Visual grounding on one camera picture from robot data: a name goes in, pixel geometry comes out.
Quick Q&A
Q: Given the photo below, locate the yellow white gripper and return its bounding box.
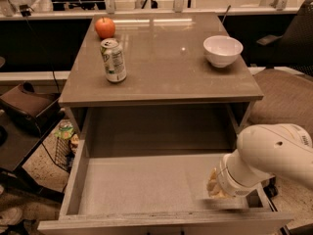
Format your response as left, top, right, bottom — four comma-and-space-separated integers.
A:
206, 168, 230, 199

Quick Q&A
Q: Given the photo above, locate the grey drawer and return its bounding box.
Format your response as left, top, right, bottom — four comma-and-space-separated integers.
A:
36, 105, 294, 235

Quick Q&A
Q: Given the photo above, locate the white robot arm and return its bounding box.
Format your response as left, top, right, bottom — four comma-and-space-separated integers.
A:
207, 123, 313, 198

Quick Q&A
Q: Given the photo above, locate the grey drawer cabinet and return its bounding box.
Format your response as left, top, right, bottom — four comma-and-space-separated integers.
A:
60, 13, 263, 157

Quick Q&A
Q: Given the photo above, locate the brown open box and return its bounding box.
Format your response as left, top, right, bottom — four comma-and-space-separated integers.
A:
0, 82, 61, 136

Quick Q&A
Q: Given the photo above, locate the brown office chair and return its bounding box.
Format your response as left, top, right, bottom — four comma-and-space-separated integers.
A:
249, 0, 313, 136

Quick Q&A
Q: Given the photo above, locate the white ceramic bowl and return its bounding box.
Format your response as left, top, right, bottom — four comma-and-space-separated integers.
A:
203, 35, 244, 68

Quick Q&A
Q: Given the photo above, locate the white green soda can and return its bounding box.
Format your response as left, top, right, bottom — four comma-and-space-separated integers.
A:
100, 38, 127, 83

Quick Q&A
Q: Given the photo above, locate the red orange apple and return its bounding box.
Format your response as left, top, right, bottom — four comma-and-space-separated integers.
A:
94, 18, 115, 39

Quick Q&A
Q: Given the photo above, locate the black side table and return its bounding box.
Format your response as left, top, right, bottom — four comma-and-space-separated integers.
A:
0, 111, 67, 235

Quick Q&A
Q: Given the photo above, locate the white shoe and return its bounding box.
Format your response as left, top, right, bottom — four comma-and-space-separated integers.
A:
0, 208, 22, 226

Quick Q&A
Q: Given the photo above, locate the wire snack basket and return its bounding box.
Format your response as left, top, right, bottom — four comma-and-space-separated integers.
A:
54, 120, 79, 172

